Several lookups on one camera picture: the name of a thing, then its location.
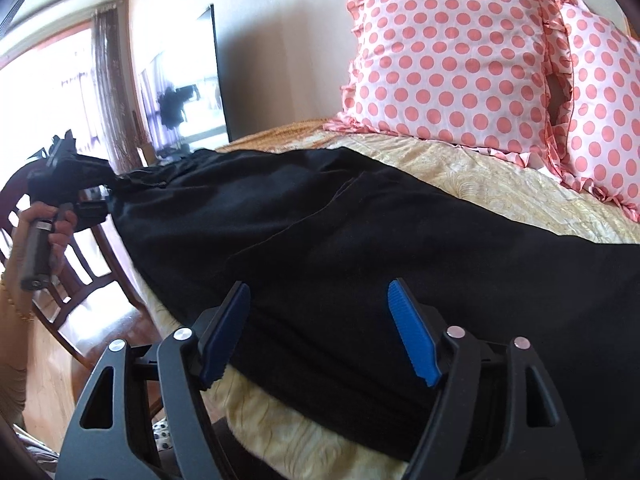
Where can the sheer patterned curtain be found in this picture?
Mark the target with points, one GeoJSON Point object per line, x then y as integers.
{"type": "Point", "coordinates": [112, 85]}

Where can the person's left forearm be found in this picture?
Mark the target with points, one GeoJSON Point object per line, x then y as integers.
{"type": "Point", "coordinates": [12, 340]}

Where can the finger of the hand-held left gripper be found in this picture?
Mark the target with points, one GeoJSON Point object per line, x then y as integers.
{"type": "Point", "coordinates": [92, 210]}
{"type": "Point", "coordinates": [97, 167]}

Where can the yellow patterned blanket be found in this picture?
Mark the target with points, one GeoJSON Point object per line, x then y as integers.
{"type": "Point", "coordinates": [475, 180]}

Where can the bright window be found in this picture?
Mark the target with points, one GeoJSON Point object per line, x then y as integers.
{"type": "Point", "coordinates": [45, 100]}

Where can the golden woven mat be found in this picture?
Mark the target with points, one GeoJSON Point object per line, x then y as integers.
{"type": "Point", "coordinates": [280, 135]}

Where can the black flat television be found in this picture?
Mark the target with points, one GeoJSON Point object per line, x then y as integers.
{"type": "Point", "coordinates": [195, 85]}

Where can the person's left hand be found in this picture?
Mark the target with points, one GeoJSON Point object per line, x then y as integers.
{"type": "Point", "coordinates": [22, 245]}

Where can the pink polka dot pillow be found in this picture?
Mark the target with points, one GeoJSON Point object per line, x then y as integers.
{"type": "Point", "coordinates": [600, 110]}
{"type": "Point", "coordinates": [450, 60]}

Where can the dark wooden chair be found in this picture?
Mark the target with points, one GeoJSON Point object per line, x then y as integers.
{"type": "Point", "coordinates": [95, 285]}

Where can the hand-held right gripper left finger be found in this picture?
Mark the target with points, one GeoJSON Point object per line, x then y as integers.
{"type": "Point", "coordinates": [222, 340]}

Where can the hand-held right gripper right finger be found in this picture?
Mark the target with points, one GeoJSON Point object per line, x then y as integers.
{"type": "Point", "coordinates": [415, 340]}

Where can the spotted white cloth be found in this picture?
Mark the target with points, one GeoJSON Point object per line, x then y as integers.
{"type": "Point", "coordinates": [165, 440]}

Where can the black pants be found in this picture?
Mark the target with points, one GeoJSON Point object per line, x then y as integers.
{"type": "Point", "coordinates": [375, 250]}

